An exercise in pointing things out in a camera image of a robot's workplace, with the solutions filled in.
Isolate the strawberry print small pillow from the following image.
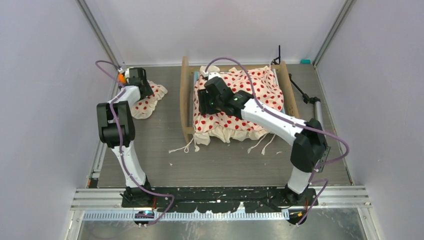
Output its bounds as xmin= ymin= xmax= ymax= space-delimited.
xmin=130 ymin=80 xmax=168 ymax=120

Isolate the strawberry print ruffled blanket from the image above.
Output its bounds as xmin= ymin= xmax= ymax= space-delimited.
xmin=180 ymin=66 xmax=286 ymax=153

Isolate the wooden pet bed frame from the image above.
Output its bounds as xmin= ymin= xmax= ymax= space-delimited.
xmin=179 ymin=56 xmax=301 ymax=143

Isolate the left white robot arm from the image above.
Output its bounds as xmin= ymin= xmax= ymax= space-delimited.
xmin=96 ymin=67 xmax=154 ymax=207

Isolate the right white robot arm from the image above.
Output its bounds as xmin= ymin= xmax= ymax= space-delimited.
xmin=197 ymin=73 xmax=328 ymax=205

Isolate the orange green toy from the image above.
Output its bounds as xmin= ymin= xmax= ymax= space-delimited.
xmin=118 ymin=71 xmax=127 ymax=85

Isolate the black tripod stand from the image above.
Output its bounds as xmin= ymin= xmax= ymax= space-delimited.
xmin=270 ymin=45 xmax=329 ymax=126

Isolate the teal small block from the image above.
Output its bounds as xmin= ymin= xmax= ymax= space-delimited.
xmin=299 ymin=59 xmax=312 ymax=65

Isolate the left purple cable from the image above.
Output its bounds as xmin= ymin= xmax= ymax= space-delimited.
xmin=94 ymin=59 xmax=157 ymax=213

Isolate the purple cable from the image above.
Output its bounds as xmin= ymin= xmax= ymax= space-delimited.
xmin=94 ymin=59 xmax=157 ymax=213
xmin=202 ymin=57 xmax=350 ymax=216

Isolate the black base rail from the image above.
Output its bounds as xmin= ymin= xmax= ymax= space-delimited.
xmin=69 ymin=185 xmax=372 ymax=223

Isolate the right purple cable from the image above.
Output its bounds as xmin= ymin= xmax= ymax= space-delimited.
xmin=202 ymin=57 xmax=350 ymax=216

